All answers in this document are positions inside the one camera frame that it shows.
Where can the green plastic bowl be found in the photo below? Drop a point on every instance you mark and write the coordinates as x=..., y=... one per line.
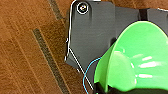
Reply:
x=140, y=60

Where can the grey and black robot base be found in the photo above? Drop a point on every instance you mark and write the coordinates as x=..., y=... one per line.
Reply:
x=93, y=30

